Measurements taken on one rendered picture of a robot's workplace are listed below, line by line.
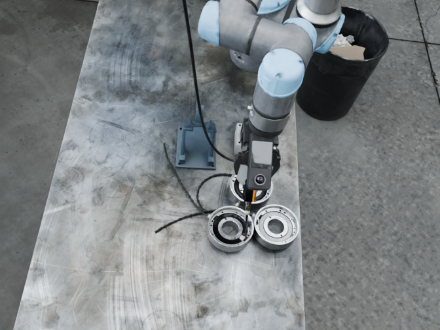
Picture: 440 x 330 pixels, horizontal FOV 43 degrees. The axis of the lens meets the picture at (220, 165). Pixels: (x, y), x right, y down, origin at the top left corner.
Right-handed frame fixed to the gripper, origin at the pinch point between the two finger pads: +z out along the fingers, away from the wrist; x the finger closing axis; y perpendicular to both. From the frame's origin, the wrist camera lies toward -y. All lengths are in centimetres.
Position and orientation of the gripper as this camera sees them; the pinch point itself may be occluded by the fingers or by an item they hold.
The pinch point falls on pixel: (250, 184)
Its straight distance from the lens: 122.1
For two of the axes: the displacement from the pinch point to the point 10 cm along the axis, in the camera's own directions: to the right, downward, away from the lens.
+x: -9.9, -0.6, -1.0
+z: -1.2, 5.6, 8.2
